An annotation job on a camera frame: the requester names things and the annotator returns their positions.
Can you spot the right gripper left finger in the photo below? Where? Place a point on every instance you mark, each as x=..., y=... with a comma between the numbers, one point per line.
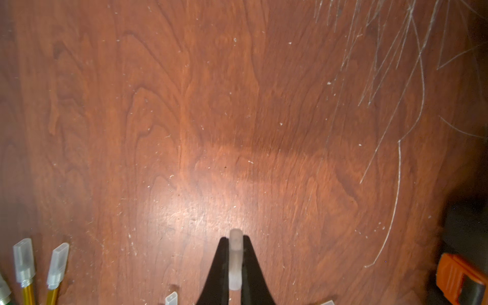
x=216, y=288

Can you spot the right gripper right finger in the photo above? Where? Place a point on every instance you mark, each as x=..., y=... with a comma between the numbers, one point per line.
x=254, y=289

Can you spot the translucent protective cap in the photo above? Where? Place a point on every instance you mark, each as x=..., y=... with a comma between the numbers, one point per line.
x=235, y=259

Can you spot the yellow carving knife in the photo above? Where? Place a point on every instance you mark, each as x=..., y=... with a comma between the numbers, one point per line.
x=25, y=269
x=56, y=272

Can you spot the green carving knife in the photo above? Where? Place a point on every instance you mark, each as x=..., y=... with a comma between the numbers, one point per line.
x=5, y=292

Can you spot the black plastic tool case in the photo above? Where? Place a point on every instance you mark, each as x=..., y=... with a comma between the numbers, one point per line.
x=461, y=274

